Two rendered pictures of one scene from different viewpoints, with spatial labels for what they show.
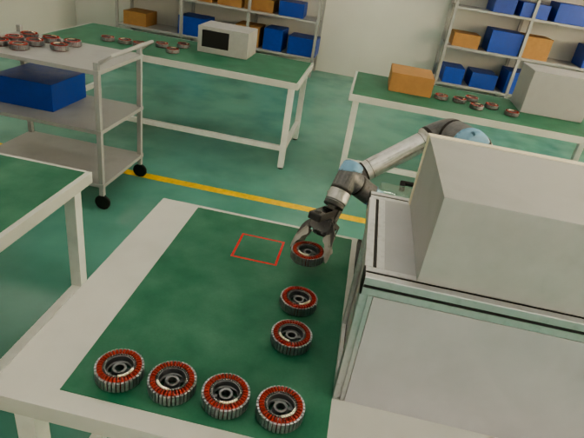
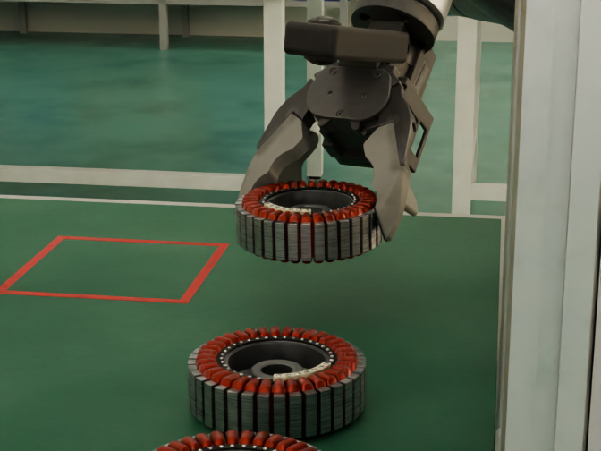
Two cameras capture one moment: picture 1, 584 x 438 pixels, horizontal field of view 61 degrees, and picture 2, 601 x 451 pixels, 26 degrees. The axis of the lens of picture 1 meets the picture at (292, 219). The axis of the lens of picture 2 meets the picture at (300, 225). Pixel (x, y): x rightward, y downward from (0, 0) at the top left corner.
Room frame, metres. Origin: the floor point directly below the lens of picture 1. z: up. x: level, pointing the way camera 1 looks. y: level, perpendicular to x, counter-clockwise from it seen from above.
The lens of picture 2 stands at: (0.43, -0.12, 1.09)
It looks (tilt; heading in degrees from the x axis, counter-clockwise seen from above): 16 degrees down; 4
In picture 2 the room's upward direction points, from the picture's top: straight up
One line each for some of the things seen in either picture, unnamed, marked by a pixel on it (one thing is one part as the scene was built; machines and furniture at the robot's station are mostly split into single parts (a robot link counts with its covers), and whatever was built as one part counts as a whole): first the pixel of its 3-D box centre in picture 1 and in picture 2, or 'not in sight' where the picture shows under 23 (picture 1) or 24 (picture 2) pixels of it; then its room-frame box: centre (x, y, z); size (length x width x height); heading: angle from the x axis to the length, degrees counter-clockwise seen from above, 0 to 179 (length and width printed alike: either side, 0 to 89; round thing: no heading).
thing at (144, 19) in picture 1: (140, 16); not in sight; (7.97, 2.79, 0.37); 0.40 x 0.36 x 0.19; 175
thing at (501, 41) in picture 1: (501, 41); not in sight; (7.48, -2.49, 0.92); 0.42 x 0.42 x 0.29; 85
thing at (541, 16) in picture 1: (530, 9); not in sight; (7.46, -2.72, 1.37); 0.42 x 0.36 x 0.18; 177
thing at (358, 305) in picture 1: (355, 313); (538, 268); (1.00, -0.19, 0.91); 0.28 x 0.03 x 0.32; 175
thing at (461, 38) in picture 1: (464, 38); not in sight; (7.54, -1.99, 0.87); 0.40 x 0.36 x 0.17; 175
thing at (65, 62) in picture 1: (63, 111); not in sight; (3.13, 1.62, 0.51); 1.01 x 0.60 x 1.01; 85
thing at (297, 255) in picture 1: (308, 253); (309, 219); (1.38, -0.07, 0.82); 0.11 x 0.11 x 0.04
